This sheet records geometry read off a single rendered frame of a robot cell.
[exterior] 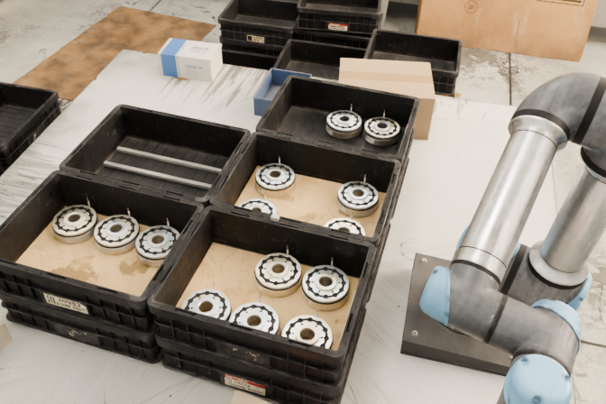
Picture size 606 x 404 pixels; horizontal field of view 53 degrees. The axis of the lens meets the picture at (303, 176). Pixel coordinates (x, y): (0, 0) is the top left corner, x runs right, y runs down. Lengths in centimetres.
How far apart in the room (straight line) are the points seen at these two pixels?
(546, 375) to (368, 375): 63
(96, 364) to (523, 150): 100
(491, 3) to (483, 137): 207
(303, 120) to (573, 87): 97
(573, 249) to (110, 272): 97
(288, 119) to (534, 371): 120
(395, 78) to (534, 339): 126
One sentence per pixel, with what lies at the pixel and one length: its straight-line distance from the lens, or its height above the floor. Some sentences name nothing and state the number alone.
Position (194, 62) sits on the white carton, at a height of 77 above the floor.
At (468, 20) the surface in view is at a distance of 408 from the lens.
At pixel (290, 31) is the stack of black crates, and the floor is 47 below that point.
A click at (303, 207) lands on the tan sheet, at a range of 155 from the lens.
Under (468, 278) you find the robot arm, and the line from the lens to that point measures 92.
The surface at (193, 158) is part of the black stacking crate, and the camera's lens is 172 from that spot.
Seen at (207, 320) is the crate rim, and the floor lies 93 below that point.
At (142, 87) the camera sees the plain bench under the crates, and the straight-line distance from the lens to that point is 229.
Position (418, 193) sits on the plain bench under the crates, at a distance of 182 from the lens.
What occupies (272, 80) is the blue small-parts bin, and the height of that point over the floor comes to 72.
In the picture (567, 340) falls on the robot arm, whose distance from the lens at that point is 92.
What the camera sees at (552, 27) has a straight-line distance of 413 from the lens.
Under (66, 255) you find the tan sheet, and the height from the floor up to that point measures 83.
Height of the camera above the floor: 190
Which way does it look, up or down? 41 degrees down
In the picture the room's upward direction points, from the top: 1 degrees clockwise
